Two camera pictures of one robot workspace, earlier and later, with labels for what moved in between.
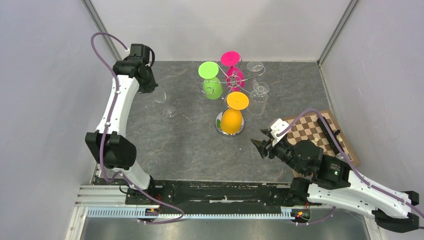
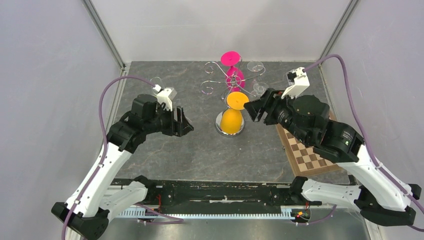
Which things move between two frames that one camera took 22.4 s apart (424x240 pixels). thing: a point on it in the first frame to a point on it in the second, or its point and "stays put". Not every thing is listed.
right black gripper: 262,147 to 272,101
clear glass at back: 255,66 stays put
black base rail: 210,194 stays put
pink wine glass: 234,77 stays put
